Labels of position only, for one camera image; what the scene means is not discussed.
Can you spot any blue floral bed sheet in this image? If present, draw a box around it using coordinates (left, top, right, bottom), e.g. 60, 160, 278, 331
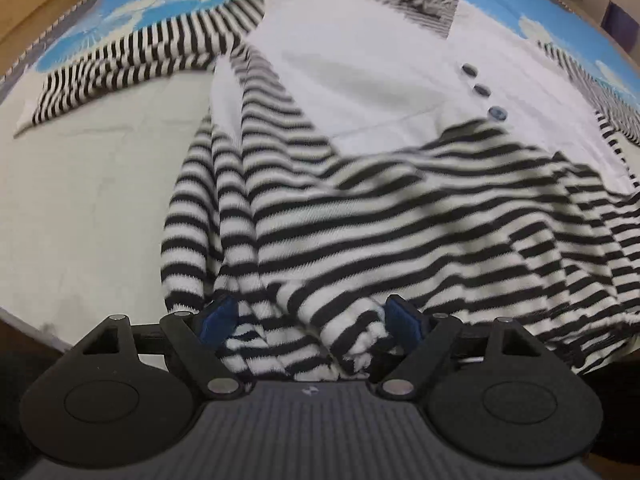
0, 0, 640, 354

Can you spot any purple box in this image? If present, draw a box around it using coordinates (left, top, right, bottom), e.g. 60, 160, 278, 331
601, 1, 639, 52

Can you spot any striped black white hooded sweater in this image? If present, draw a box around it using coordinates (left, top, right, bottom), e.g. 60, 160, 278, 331
15, 0, 639, 382

